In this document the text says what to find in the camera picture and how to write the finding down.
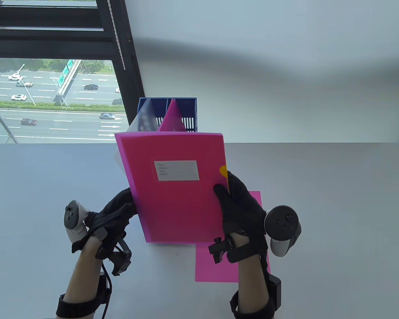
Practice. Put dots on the person's left hand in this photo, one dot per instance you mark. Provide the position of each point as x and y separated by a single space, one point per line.
113 216

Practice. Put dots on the person's right hand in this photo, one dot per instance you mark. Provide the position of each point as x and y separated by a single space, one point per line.
242 216

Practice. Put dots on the yellow cardstock sheet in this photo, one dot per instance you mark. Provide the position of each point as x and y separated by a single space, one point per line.
223 171

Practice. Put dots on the pink cardstock sheet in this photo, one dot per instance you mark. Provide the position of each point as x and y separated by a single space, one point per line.
216 265

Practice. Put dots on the pink translucent L-shaped folder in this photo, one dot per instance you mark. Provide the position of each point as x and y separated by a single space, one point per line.
172 116
173 206

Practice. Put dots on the person's left forearm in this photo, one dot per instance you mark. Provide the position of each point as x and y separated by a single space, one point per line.
83 275

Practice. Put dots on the person's right forearm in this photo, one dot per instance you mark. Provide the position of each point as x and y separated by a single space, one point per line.
252 285

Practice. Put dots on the black box on right forearm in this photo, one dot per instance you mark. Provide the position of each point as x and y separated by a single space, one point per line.
274 292

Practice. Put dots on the grey right hand controller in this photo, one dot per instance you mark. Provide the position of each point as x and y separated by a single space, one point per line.
281 222

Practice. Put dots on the grey hand controller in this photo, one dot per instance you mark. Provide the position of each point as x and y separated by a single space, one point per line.
73 216
281 222

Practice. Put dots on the grey left hand controller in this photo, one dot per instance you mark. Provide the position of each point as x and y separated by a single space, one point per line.
73 216

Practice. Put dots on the blue perforated file holder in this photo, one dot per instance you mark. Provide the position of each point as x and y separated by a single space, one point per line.
186 108

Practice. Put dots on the grey slanted metal strut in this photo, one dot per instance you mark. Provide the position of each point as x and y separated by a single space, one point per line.
1 121

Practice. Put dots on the green road sign gantry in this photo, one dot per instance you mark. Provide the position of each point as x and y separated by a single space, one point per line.
66 71

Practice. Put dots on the grey street lamp pole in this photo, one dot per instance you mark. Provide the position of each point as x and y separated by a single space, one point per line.
26 88

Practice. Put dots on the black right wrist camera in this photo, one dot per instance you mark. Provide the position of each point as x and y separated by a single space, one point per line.
217 249

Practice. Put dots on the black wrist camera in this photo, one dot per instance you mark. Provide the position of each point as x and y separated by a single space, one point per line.
121 262
217 249

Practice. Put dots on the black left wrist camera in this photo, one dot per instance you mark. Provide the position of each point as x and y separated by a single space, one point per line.
121 262

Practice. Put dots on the black window frame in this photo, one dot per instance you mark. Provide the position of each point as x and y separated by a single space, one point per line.
129 76

